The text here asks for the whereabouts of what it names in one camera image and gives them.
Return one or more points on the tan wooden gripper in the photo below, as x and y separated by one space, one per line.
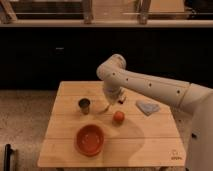
114 97

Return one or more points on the metal fork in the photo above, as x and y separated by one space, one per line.
106 108

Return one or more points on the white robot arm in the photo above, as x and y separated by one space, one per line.
188 97

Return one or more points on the dark metal cup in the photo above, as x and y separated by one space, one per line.
84 105

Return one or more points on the black and tan brush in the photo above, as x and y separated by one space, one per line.
122 100

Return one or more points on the orange tomato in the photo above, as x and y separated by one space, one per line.
118 117

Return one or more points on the blue folded cloth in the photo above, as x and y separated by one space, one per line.
147 108

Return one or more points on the wooden folding table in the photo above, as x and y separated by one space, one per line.
139 141

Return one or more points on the red bowl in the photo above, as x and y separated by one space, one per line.
89 140

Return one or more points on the black object at floor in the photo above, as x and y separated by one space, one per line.
8 151

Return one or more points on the wooden shelf frame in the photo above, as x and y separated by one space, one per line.
106 13

